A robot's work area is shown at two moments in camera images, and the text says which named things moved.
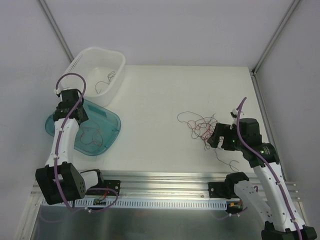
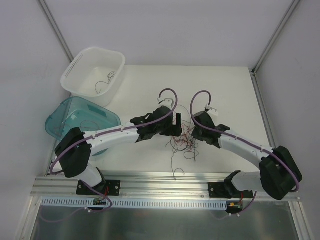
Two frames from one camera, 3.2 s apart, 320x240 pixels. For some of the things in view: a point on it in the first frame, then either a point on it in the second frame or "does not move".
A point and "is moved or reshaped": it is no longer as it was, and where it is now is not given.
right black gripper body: (225, 136) → (197, 131)
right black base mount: (222, 190) does not move
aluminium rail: (167, 185) does not move
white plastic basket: (102, 69) does not move
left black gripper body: (70, 114) → (178, 124)
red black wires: (200, 127) is moved or reshaped
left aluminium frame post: (45, 7) does not move
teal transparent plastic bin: (95, 135) does not move
